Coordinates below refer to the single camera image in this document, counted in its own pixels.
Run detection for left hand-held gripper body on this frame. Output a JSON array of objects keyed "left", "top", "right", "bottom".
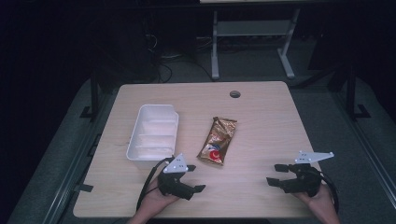
[{"left": 157, "top": 152, "right": 194, "bottom": 201}]

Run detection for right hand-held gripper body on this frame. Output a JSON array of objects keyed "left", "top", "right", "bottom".
[{"left": 279, "top": 150, "right": 335, "bottom": 198}]

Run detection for person's left hand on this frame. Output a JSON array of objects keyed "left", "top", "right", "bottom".
[{"left": 140, "top": 177, "right": 181, "bottom": 217}]

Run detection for person's right hand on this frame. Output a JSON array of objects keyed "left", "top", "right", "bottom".
[{"left": 292, "top": 183, "right": 336, "bottom": 217}]

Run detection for gold foil snack packet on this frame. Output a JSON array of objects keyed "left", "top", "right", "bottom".
[{"left": 196, "top": 116, "right": 238, "bottom": 167}]

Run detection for white plastic container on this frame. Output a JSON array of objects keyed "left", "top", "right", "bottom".
[{"left": 125, "top": 104, "right": 180, "bottom": 163}]

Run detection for black metal stand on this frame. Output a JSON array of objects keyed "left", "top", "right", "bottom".
[
  {"left": 345, "top": 63, "right": 372, "bottom": 121},
  {"left": 79, "top": 74, "right": 101, "bottom": 121}
]

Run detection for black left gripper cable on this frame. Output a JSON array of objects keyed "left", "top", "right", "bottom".
[{"left": 135, "top": 156, "right": 176, "bottom": 213}]

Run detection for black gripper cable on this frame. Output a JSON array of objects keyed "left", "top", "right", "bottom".
[
  {"left": 318, "top": 170, "right": 340, "bottom": 214},
  {"left": 135, "top": 156, "right": 176, "bottom": 213}
]

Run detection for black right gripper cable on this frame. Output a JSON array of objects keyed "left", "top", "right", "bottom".
[{"left": 318, "top": 170, "right": 340, "bottom": 214}]

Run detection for metal floor rail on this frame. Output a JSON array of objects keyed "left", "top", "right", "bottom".
[
  {"left": 330, "top": 90, "right": 396, "bottom": 203},
  {"left": 40, "top": 91, "right": 115, "bottom": 224}
]

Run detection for black table edge bracket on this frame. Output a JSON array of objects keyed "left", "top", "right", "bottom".
[{"left": 74, "top": 183, "right": 94, "bottom": 193}]

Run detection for black floor cables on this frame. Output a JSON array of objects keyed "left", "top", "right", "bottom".
[{"left": 143, "top": 32, "right": 217, "bottom": 84}]

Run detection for white metal table frame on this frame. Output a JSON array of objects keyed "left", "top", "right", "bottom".
[{"left": 210, "top": 8, "right": 302, "bottom": 81}]

